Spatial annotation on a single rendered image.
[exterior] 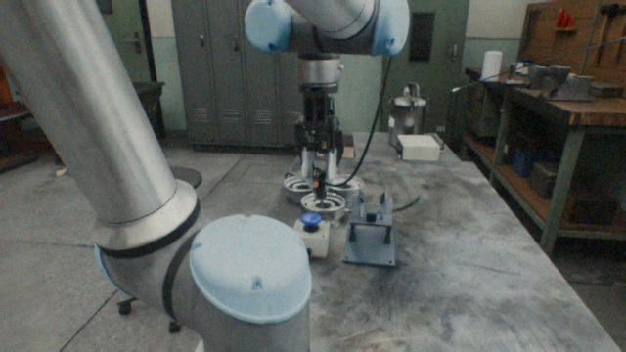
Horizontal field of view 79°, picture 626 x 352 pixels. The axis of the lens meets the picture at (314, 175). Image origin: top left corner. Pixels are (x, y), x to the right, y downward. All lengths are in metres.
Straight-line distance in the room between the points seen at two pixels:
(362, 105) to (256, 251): 3.80
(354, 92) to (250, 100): 1.10
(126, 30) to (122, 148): 4.40
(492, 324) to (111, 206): 0.56
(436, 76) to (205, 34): 2.17
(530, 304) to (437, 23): 3.22
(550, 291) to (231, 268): 0.59
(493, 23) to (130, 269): 4.04
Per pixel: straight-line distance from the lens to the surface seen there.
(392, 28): 0.49
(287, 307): 0.38
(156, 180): 0.42
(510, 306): 0.73
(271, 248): 0.38
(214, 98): 3.90
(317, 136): 0.68
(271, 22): 0.55
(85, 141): 0.38
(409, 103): 1.84
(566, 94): 2.43
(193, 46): 3.91
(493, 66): 3.06
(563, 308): 0.77
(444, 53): 3.79
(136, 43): 4.72
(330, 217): 0.87
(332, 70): 0.67
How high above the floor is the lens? 1.23
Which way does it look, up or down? 22 degrees down
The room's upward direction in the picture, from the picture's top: straight up
